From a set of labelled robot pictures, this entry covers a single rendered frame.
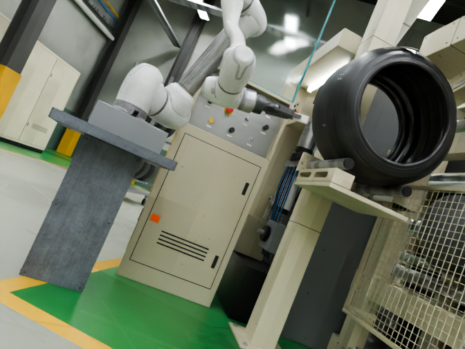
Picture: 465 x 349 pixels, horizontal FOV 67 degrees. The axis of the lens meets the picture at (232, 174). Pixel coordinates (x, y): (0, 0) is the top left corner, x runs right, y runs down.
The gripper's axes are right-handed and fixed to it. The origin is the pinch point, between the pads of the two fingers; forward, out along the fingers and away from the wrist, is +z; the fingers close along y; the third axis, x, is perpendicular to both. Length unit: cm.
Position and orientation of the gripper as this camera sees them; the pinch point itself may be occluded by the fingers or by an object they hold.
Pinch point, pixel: (299, 118)
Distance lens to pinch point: 148.5
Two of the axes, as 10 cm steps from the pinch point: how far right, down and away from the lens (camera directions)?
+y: -2.0, 0.0, 9.8
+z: 9.4, 2.7, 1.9
